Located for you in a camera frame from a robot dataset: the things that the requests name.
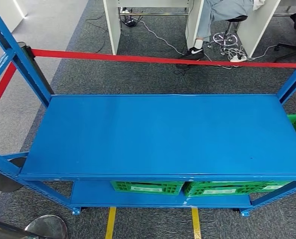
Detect black stool chrome base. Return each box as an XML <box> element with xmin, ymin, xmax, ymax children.
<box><xmin>212</xmin><ymin>14</ymin><xmax>248</xmax><ymax>48</ymax></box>

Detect black power strip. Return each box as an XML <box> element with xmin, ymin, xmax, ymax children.
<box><xmin>122</xmin><ymin>16</ymin><xmax>139</xmax><ymax>28</ymax></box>

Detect person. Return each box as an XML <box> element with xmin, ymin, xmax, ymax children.
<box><xmin>180</xmin><ymin>0</ymin><xmax>266</xmax><ymax>62</ymax></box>

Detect white power strip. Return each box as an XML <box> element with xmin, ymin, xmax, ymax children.
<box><xmin>230</xmin><ymin>54</ymin><xmax>247</xmax><ymax>63</ymax></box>

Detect white floor cable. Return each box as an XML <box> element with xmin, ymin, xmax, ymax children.
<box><xmin>136</xmin><ymin>18</ymin><xmax>185</xmax><ymax>56</ymax></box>

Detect blue metal shelf rack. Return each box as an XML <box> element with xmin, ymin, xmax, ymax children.
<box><xmin>0</xmin><ymin>0</ymin><xmax>296</xmax><ymax>219</ymax></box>

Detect white desk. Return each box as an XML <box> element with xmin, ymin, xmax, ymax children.
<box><xmin>103</xmin><ymin>0</ymin><xmax>204</xmax><ymax>56</ymax></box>
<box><xmin>236</xmin><ymin>0</ymin><xmax>281</xmax><ymax>58</ymax></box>

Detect yellow floor tape outline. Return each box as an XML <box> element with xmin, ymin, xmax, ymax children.
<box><xmin>105</xmin><ymin>207</ymin><xmax>202</xmax><ymax>239</ymax></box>

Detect white cable bundle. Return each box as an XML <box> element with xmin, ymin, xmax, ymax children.
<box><xmin>207</xmin><ymin>31</ymin><xmax>278</xmax><ymax>70</ymax></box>

